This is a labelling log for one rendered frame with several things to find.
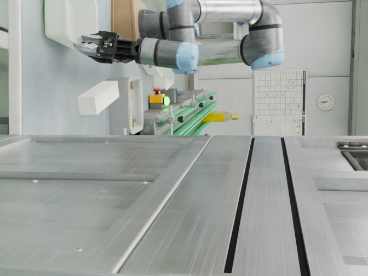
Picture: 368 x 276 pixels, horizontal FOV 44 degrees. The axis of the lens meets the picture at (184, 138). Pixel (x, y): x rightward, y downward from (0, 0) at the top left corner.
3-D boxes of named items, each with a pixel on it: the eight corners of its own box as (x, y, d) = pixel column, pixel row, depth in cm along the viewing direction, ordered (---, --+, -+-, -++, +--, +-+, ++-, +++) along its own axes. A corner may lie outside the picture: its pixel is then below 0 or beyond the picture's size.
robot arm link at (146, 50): (162, 41, 128) (158, 70, 129) (147, 39, 129) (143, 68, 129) (155, 36, 121) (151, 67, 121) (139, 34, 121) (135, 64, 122)
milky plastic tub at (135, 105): (110, 135, 178) (132, 135, 177) (108, 78, 174) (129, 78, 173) (124, 128, 195) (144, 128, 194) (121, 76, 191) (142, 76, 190)
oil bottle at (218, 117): (197, 121, 313) (237, 121, 308) (197, 114, 312) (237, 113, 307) (198, 120, 319) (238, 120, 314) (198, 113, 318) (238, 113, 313)
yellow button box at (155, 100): (148, 108, 235) (162, 108, 234) (148, 93, 234) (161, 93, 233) (151, 107, 242) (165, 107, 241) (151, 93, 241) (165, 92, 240)
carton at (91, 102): (77, 97, 148) (94, 97, 146) (102, 81, 170) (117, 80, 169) (79, 115, 150) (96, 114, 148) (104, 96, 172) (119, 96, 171)
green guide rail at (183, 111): (156, 123, 198) (174, 123, 197) (156, 121, 198) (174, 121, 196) (208, 93, 367) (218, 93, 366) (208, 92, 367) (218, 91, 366)
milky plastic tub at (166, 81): (148, 59, 239) (164, 59, 238) (157, 52, 260) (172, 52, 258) (150, 91, 245) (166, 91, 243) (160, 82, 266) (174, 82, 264)
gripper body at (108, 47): (96, 29, 122) (138, 34, 120) (108, 35, 131) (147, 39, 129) (93, 57, 123) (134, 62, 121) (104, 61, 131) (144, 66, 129)
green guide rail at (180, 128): (157, 140, 199) (175, 140, 198) (157, 138, 199) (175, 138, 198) (208, 102, 369) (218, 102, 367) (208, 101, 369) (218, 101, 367)
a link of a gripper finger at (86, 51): (66, 41, 126) (97, 44, 124) (75, 45, 132) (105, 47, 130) (65, 52, 126) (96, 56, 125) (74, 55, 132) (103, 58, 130)
